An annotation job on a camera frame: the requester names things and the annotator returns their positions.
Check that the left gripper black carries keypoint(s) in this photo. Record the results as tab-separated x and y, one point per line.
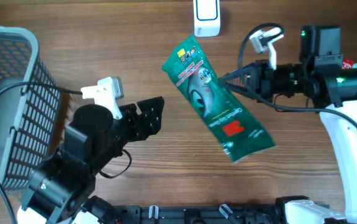
152	122

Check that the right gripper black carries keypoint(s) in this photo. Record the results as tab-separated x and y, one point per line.
250	71

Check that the green 3M gloves packet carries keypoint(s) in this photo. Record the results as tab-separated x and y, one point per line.
237	131

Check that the red white snack packet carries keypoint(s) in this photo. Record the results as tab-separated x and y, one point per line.
347	64

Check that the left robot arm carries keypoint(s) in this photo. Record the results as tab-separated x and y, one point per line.
60	189

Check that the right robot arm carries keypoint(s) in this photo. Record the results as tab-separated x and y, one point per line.
319	76

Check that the white barcode scanner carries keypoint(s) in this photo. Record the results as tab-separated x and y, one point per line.
207	18

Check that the grey mesh shopping basket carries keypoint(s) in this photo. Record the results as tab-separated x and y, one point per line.
28	111

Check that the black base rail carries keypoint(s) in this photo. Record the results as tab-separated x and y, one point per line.
265	213

